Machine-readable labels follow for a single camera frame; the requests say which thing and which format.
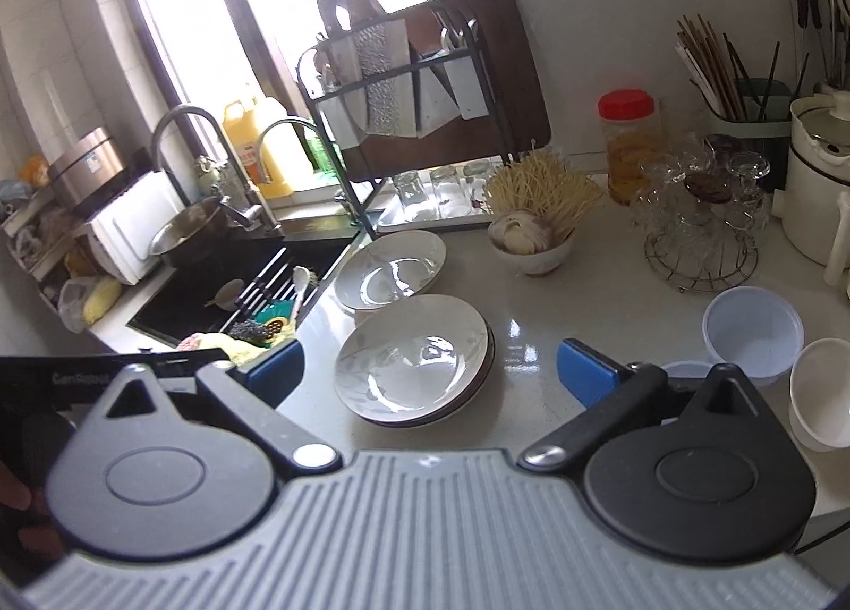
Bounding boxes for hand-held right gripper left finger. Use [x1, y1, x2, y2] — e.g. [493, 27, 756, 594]
[105, 339, 343, 479]

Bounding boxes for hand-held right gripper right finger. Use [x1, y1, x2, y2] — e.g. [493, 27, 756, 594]
[518, 337, 758, 471]

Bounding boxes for light blue bowl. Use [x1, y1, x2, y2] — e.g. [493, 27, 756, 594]
[662, 360, 716, 381]
[702, 286, 806, 385]

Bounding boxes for dark rimmed plate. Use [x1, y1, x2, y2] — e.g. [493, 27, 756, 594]
[355, 318, 497, 429]

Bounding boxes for white bowl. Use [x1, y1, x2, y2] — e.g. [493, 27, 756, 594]
[787, 337, 850, 453]

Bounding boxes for person's left hand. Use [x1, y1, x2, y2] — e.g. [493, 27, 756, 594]
[0, 451, 64, 567]

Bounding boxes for dark dish scrubber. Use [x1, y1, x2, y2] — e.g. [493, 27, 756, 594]
[229, 311, 296, 345]

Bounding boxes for yellow dish cloth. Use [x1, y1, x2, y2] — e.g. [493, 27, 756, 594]
[179, 329, 270, 367]

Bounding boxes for plastic bag yellow contents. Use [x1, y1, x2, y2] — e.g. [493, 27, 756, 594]
[57, 274, 125, 333]

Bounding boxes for black kitchen sink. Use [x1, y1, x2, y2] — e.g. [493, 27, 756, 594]
[126, 217, 365, 346]

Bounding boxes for small bowl of garlic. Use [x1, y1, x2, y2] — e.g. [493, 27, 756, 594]
[489, 221, 576, 276]

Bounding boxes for garlic bulbs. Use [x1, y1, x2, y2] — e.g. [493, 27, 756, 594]
[495, 211, 555, 256]

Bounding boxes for cluttered storage shelf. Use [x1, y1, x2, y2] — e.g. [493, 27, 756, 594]
[0, 181, 94, 312]

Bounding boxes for steel pot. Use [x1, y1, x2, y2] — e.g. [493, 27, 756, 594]
[149, 197, 235, 271]

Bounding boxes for white countertop appliance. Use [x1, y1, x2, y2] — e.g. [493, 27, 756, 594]
[85, 170, 188, 287]

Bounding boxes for set of glass cups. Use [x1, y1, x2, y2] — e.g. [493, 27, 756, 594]
[627, 130, 775, 252]

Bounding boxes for white drain tray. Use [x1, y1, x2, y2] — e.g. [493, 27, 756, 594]
[376, 162, 498, 234]

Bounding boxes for silver rice cooker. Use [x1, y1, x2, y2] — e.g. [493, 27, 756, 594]
[46, 126, 129, 217]

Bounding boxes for clear drinking glass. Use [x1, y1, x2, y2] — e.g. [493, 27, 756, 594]
[428, 164, 472, 219]
[461, 159, 496, 216]
[392, 170, 431, 222]

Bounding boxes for green bottle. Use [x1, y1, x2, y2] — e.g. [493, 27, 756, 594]
[305, 130, 346, 174]

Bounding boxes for yellow detergent bottle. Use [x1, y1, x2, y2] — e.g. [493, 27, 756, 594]
[222, 93, 315, 200]

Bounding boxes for red lid jar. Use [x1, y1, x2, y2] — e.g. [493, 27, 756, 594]
[598, 89, 660, 207]

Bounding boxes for small steel faucet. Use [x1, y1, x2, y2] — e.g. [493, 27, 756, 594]
[255, 117, 350, 213]

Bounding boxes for black dish rack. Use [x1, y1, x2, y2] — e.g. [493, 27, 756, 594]
[295, 0, 506, 242]

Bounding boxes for tall steel faucet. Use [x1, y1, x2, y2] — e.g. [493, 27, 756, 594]
[150, 105, 267, 229]

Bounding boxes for green chopstick holder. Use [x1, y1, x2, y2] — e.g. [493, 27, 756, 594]
[702, 77, 796, 189]

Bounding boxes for white electric pot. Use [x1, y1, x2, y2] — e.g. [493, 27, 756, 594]
[785, 90, 850, 287]

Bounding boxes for textured rack knife holder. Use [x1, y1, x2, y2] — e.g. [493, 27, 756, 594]
[317, 19, 414, 142]

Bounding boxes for white rack utensil caddy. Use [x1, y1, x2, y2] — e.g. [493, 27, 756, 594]
[408, 19, 485, 123]

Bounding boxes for brown cutting board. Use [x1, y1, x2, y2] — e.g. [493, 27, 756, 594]
[342, 0, 553, 184]

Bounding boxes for bundle of wooden chopsticks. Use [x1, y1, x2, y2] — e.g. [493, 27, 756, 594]
[675, 14, 751, 120]

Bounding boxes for kitchen window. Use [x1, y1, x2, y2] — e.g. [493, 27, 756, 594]
[106, 0, 439, 199]

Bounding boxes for black handled sink utensils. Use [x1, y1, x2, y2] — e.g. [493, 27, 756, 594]
[229, 247, 313, 332]

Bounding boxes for wire cup stand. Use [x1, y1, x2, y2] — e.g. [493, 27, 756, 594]
[644, 211, 760, 295]

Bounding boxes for hanging dark handled utensils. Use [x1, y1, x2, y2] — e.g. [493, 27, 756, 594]
[793, 0, 831, 86]

